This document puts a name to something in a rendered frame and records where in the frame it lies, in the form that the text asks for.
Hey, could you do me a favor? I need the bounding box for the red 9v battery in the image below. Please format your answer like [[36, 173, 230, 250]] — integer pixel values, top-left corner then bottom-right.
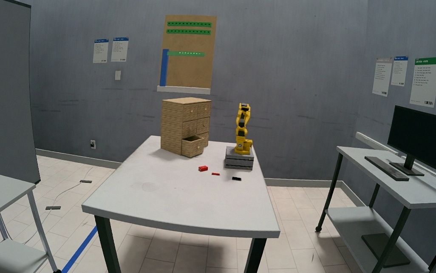
[[198, 166, 208, 172]]

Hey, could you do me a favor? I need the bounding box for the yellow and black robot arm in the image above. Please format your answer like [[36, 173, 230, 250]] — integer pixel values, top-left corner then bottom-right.
[[235, 103, 252, 155]]

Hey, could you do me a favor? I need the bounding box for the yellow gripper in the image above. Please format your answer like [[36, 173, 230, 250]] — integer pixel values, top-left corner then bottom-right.
[[236, 106, 250, 126]]

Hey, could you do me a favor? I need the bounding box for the wooden chest of drawers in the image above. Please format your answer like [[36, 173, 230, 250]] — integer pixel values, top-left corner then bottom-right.
[[161, 97, 212, 156]]

